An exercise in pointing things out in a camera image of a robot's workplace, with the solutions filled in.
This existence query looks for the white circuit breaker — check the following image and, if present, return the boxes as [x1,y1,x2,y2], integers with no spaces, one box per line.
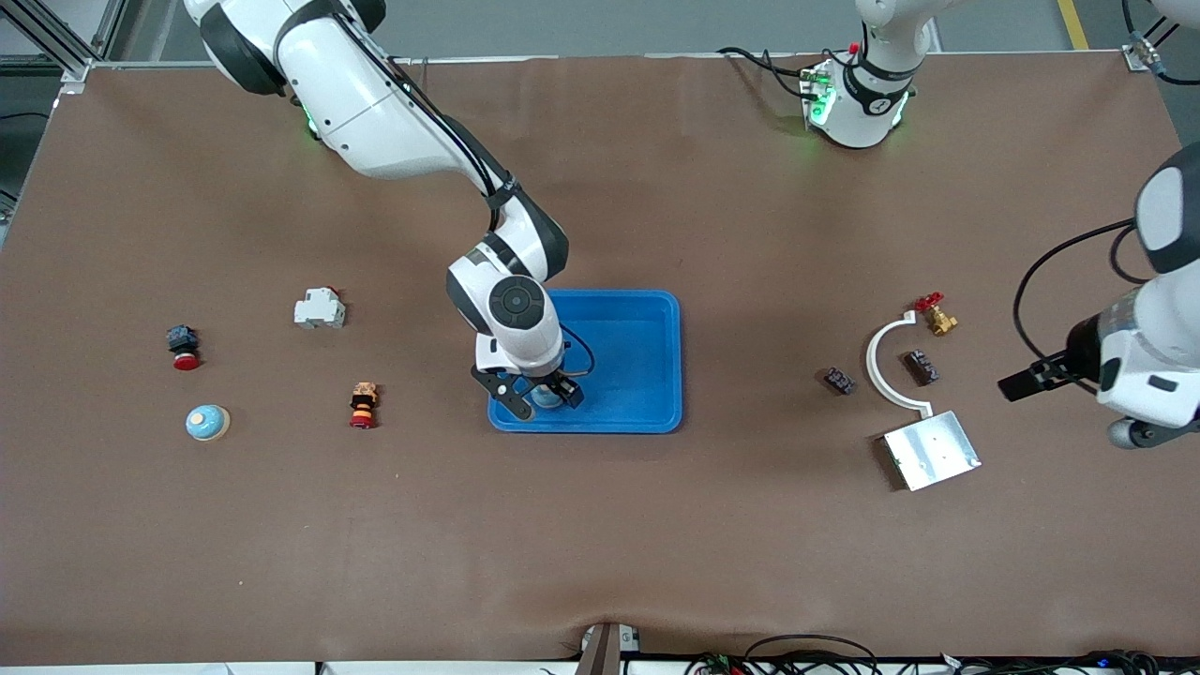
[293,287,347,330]

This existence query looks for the white curved plastic bracket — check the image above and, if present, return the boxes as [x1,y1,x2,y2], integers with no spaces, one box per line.
[865,311,933,416]

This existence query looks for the red mushroom push button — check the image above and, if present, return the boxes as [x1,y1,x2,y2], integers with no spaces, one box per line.
[166,324,203,372]

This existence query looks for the silver metal plate block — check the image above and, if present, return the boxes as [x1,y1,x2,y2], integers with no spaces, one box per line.
[882,410,983,492]

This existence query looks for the black arm base cable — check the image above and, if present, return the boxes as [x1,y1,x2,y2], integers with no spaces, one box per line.
[717,45,821,99]

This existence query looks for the black cable bundle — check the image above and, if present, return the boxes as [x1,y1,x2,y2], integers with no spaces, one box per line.
[684,635,1200,675]

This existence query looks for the blue plastic tray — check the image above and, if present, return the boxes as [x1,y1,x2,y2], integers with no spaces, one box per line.
[487,289,683,435]

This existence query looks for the brass valve red handle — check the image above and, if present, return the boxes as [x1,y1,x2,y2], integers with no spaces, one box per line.
[914,292,959,338]

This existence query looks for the black overhead cable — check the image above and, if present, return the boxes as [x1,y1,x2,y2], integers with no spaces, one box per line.
[1120,0,1200,87]

